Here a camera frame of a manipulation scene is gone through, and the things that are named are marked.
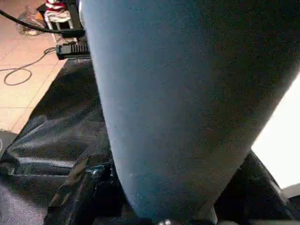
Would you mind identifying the red and white striped object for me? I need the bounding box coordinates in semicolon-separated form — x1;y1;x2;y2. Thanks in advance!
45;0;67;12

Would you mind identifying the clear crumpled plastic bag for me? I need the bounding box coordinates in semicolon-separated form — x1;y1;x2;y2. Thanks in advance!
16;6;46;36

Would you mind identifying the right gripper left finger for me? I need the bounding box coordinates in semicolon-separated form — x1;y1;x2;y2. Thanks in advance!
44;157;139;225

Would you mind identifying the white plastic table leg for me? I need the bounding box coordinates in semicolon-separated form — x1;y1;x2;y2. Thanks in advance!
78;0;300;223

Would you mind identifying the white plastic table top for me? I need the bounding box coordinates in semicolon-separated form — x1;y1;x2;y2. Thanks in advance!
250;75;300;189

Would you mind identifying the black plastic mat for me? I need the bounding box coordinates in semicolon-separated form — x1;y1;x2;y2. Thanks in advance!
0;58;115;225

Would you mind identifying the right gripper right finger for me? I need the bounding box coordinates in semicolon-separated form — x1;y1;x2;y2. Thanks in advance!
212;150;300;225

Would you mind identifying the thin black floor cable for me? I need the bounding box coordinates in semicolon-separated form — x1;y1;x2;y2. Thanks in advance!
3;46;57;86

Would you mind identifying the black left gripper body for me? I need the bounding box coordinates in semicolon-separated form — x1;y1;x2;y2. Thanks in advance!
56;43;91;60

